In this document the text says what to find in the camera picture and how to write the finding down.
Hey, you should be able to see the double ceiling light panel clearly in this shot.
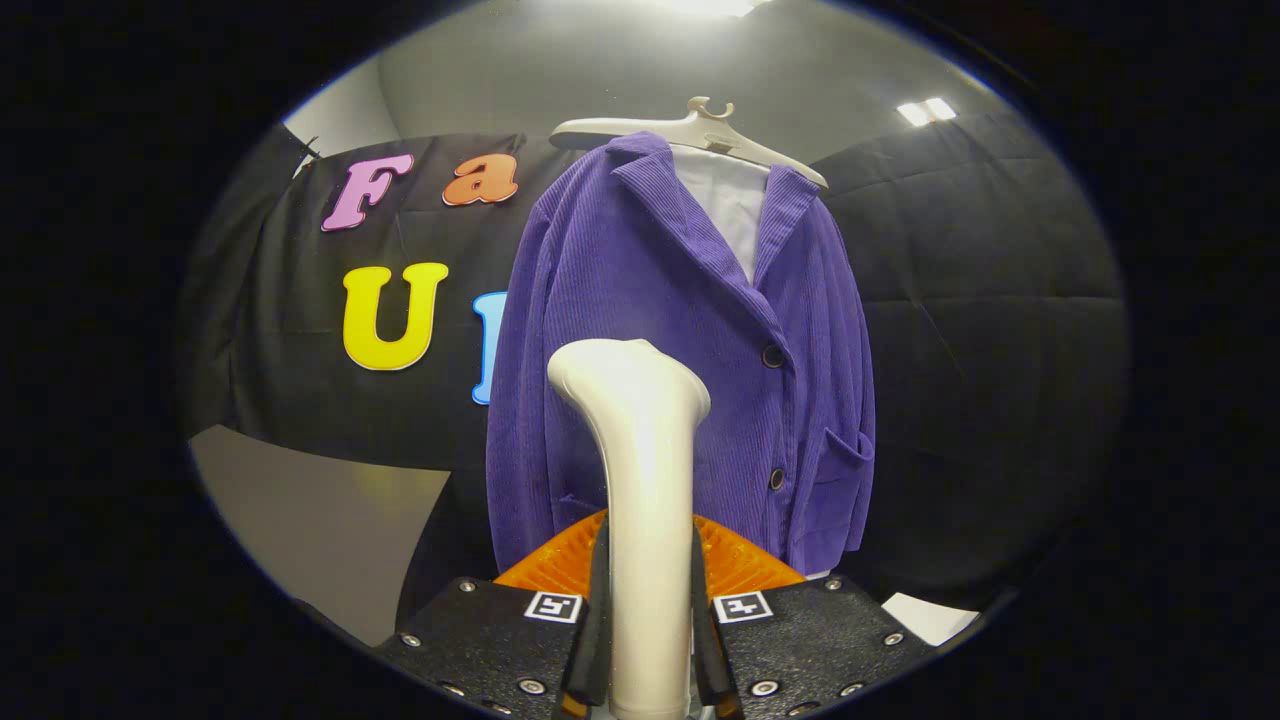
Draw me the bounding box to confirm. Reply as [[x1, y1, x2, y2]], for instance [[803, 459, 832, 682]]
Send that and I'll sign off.
[[897, 97, 958, 128]]

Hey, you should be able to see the white shirt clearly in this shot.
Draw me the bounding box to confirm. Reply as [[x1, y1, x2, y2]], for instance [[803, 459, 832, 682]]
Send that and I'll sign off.
[[670, 145, 771, 286]]

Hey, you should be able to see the white flat board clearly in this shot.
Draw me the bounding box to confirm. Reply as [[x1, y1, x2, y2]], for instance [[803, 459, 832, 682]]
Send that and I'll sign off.
[[882, 592, 981, 646]]

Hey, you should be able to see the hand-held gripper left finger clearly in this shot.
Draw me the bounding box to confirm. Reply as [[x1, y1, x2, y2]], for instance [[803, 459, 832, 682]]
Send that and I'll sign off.
[[375, 510, 613, 720]]

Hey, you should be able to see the cream plastic clothes hanger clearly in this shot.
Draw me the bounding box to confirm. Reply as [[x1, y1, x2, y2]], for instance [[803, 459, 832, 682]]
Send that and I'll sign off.
[[548, 96, 829, 189]]

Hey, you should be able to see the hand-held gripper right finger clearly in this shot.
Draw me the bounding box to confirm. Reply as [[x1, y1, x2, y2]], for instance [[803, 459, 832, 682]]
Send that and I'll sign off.
[[690, 512, 936, 720]]

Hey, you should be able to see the purple corduroy jacket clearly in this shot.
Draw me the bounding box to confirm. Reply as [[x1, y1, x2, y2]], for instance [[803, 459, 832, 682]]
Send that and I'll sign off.
[[486, 131, 877, 579]]

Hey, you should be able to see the white garment steamer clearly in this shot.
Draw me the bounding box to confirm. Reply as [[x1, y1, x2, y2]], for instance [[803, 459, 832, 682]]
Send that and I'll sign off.
[[547, 338, 713, 720]]

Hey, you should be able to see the grey cabinet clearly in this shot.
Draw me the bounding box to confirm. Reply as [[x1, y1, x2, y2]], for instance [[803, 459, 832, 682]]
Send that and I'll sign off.
[[190, 425, 451, 646]]

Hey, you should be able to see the large ceiling light panel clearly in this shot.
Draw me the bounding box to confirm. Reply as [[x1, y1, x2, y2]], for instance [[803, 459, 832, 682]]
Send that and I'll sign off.
[[650, 0, 771, 18]]

